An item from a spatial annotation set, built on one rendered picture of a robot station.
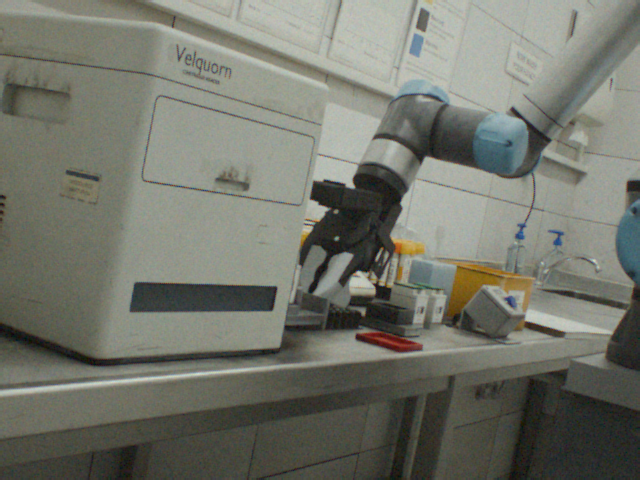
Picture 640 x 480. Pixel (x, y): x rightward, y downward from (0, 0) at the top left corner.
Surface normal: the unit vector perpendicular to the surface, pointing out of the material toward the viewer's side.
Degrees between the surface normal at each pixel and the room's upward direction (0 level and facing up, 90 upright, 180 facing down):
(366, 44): 93
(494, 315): 90
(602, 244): 90
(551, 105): 102
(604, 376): 90
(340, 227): 60
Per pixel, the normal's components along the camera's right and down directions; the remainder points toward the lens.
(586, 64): -0.23, 0.21
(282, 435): 0.82, 0.20
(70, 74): -0.54, -0.06
